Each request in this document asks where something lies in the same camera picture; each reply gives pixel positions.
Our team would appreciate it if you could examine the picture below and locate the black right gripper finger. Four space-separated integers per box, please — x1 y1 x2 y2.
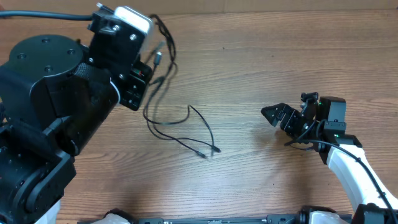
261 107 288 127
264 103 289 114

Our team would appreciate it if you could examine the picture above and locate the black USB cable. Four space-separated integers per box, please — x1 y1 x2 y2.
142 14 222 159

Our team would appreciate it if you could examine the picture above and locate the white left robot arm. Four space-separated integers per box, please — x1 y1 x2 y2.
1 35 143 223

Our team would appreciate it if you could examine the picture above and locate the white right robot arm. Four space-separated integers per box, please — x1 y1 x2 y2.
261 92 397 223

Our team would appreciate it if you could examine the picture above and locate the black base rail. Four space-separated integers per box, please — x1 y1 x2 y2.
78 209 309 224

